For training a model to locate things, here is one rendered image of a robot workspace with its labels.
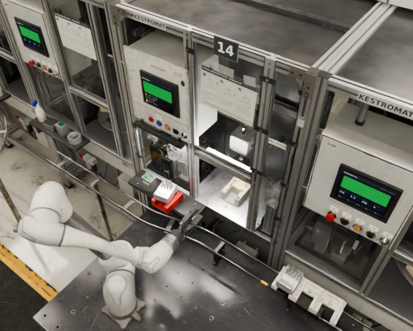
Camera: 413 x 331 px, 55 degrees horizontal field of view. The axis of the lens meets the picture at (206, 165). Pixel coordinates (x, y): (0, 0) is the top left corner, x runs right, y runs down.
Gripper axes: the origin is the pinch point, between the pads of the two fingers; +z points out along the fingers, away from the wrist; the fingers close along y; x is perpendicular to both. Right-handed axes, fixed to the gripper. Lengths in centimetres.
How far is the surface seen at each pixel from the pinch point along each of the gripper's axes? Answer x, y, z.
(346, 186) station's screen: -64, 48, 18
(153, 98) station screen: 42, 47, 18
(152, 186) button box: 43.1, -14.4, 9.6
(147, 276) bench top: 17, -44, -28
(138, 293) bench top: 14, -44, -39
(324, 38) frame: -30, 88, 53
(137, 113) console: 59, 29, 20
